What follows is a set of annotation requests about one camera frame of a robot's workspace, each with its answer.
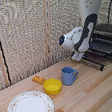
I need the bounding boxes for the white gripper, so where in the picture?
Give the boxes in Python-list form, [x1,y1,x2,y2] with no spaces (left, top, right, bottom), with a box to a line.
[70,48,87,63]

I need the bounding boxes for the black oven tray rack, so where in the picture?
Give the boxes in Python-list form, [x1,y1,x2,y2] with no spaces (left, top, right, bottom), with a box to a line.
[70,51,106,76]

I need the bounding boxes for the blue mug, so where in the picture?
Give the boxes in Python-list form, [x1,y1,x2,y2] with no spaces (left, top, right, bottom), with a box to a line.
[59,64,81,87]

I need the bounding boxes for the black dish rack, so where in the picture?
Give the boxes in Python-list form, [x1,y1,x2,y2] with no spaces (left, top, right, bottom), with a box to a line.
[84,22,112,68]

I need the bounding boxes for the yellow bowl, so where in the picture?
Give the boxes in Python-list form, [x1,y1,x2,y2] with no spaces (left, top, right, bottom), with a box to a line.
[42,76,65,97]

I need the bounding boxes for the small wooden block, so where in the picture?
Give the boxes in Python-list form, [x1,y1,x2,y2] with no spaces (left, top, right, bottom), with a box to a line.
[30,73,47,87]

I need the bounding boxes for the beige woven screen panel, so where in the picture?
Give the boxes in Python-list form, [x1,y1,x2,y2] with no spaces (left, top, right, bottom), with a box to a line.
[0,0,112,87]

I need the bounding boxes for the white plate with patterned rim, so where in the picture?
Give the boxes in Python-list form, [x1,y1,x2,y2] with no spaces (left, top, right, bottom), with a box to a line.
[3,88,56,112]

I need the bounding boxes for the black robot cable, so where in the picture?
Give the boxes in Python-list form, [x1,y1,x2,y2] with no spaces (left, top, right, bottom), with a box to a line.
[104,0,112,23]

